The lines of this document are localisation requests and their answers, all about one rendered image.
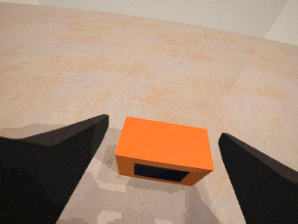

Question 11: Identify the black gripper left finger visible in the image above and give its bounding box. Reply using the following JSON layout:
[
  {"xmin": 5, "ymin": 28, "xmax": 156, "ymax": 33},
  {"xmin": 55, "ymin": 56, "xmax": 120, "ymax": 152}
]
[{"xmin": 0, "ymin": 114, "xmax": 109, "ymax": 224}]

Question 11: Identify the orange block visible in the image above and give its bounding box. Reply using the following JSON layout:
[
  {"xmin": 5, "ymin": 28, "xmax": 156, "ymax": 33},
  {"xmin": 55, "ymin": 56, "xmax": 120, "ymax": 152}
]
[{"xmin": 115, "ymin": 116, "xmax": 214, "ymax": 186}]

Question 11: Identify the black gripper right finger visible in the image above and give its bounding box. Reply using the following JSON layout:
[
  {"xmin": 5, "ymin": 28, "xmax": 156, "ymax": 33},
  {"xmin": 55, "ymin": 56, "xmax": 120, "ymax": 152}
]
[{"xmin": 218, "ymin": 133, "xmax": 298, "ymax": 224}]

